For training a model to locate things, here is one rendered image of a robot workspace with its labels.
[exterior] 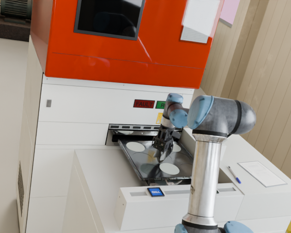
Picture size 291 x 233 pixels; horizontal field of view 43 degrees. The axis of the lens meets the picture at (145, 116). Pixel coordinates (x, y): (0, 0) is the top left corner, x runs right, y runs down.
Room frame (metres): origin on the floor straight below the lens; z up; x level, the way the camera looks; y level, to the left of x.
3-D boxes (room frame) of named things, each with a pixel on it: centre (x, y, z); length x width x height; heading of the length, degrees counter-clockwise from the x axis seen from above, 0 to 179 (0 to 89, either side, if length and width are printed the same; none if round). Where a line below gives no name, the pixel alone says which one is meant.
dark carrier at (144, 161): (1.68, -0.13, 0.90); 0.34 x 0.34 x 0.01; 26
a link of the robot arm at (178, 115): (1.51, -0.15, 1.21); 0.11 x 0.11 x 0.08; 13
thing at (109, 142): (1.86, -0.02, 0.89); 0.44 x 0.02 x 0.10; 116
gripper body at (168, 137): (1.60, -0.11, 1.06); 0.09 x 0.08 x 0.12; 152
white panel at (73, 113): (1.80, 0.14, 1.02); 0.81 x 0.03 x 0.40; 116
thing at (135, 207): (1.32, -0.23, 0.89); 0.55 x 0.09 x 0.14; 116
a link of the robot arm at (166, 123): (1.60, -0.12, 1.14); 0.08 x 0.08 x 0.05
